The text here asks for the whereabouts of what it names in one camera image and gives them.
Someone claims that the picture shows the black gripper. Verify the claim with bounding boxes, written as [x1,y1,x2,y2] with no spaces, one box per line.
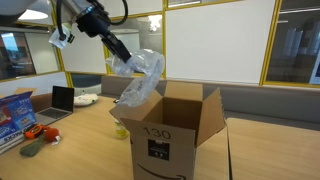
[76,8,131,63]

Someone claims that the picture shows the large clear air pillow strip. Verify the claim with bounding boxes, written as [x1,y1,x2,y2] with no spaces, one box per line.
[105,49,165,107]

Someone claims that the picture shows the white yellow spray bottle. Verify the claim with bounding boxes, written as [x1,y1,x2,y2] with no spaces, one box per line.
[114,120,128,139]

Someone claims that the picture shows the brown cardboard box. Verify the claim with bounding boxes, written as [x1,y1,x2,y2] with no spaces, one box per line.
[110,81,226,180]

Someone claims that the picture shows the blue white product box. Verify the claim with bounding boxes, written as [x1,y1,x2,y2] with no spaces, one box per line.
[0,91,36,154]

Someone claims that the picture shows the silver laptop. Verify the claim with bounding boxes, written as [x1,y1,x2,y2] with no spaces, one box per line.
[35,86,74,126]

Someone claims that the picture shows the white pendant lamp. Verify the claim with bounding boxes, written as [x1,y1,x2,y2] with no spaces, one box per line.
[19,9,48,20]

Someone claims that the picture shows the red green plush toy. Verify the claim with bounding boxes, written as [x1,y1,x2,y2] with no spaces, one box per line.
[19,124,61,157]

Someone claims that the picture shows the grey bench seat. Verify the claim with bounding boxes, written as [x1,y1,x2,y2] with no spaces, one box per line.
[70,73,320,132]

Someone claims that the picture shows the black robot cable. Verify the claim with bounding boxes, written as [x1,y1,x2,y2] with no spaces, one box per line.
[55,0,130,41]

